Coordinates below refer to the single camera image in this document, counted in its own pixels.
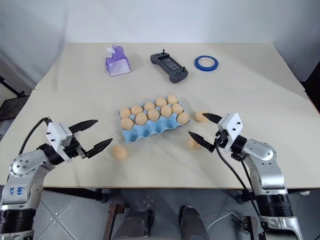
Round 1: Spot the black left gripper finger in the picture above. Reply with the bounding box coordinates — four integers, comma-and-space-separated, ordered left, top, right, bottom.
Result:
68, 119, 99, 134
83, 137, 114, 159

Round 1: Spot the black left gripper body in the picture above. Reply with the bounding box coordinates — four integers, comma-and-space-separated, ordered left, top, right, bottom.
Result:
63, 136, 88, 160

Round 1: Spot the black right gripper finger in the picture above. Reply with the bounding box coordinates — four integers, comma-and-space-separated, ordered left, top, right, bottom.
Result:
202, 112, 224, 124
188, 130, 216, 153

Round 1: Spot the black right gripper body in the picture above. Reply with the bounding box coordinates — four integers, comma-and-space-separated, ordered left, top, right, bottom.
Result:
213, 129, 230, 151

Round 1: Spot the blue egg carton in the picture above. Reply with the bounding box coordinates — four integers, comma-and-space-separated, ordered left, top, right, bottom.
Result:
117, 97, 192, 145

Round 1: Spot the blue tape roll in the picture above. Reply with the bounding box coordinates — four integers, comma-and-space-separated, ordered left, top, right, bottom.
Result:
194, 55, 220, 74

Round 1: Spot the grey handheld remote controller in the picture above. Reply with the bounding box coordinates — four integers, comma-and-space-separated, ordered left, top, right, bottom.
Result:
150, 48, 190, 85

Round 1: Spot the purple tissue pack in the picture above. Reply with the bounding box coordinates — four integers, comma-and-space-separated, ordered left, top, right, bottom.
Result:
104, 44, 132, 77

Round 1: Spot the black mesh seat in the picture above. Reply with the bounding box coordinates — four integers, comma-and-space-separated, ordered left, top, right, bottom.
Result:
0, 95, 29, 132

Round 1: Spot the dark rounded shape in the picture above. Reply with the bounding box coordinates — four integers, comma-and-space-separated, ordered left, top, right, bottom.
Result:
178, 204, 210, 240
113, 209, 155, 240

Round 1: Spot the black stand rod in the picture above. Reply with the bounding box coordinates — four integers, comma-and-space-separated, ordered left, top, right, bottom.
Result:
0, 74, 26, 98

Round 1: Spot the dark object beside table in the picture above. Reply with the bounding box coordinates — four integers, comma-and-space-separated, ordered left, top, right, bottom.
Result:
300, 42, 320, 115

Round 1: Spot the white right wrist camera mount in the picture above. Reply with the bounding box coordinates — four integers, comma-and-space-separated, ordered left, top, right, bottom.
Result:
216, 112, 244, 153

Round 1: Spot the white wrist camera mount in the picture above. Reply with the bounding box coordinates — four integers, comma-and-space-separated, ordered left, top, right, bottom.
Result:
46, 121, 74, 161
216, 112, 244, 153

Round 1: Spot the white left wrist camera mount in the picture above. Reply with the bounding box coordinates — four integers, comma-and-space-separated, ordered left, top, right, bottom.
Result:
46, 121, 74, 161

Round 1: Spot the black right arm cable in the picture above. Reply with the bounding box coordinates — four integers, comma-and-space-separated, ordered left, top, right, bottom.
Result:
214, 139, 261, 217

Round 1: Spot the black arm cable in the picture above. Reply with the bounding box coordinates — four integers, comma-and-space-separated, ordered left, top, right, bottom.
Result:
214, 139, 261, 217
18, 116, 54, 156

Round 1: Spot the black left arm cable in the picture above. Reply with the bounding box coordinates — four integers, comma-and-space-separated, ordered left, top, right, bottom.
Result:
18, 116, 54, 156

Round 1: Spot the rusty metal post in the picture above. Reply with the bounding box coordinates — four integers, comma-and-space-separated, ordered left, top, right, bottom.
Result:
241, 215, 266, 240
101, 203, 127, 240

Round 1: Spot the thin white cable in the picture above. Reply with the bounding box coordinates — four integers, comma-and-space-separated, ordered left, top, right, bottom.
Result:
206, 211, 245, 233

